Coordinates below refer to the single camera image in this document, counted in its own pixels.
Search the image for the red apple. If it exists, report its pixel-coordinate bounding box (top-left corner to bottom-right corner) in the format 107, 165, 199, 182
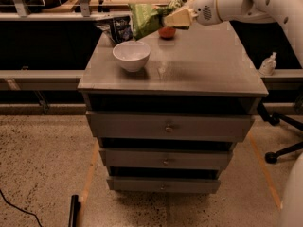
158, 27, 176, 39

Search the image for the black floor cable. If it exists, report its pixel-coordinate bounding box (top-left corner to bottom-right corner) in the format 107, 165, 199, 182
0, 188, 44, 227

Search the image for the middle grey drawer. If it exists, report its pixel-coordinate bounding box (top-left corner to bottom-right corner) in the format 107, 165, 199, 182
100, 148, 233, 170

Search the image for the white bowl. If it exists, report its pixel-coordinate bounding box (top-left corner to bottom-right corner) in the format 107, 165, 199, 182
113, 41, 151, 72

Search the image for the black office chair base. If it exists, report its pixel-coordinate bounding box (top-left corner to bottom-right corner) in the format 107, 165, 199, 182
257, 101, 303, 165

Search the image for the hand sanitizer bottle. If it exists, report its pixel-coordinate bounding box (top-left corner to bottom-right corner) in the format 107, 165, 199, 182
259, 52, 276, 76

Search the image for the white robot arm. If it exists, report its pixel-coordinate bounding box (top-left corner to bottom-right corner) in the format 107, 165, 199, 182
163, 0, 303, 64

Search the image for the top grey drawer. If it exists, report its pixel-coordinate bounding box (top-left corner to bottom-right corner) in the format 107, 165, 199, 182
86, 111, 253, 142

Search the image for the grey drawer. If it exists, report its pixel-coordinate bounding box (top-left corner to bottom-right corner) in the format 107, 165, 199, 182
100, 148, 233, 170
106, 176, 221, 194
86, 111, 253, 142

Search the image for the grey drawer cabinet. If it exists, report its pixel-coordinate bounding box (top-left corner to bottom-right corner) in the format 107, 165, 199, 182
79, 23, 268, 181

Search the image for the dark blue chip bag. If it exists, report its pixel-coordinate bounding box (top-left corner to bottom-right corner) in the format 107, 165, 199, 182
95, 15, 133, 44

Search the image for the black bar on floor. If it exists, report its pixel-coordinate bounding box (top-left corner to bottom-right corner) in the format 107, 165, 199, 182
68, 195, 81, 227

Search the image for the green jalapeno chip bag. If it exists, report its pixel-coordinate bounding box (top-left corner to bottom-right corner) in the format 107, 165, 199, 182
129, 0, 184, 40

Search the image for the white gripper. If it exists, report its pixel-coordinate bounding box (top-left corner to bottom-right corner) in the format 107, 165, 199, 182
163, 0, 222, 27

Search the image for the bottom grey drawer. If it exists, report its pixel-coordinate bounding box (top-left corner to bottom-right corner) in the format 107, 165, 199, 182
106, 176, 221, 194

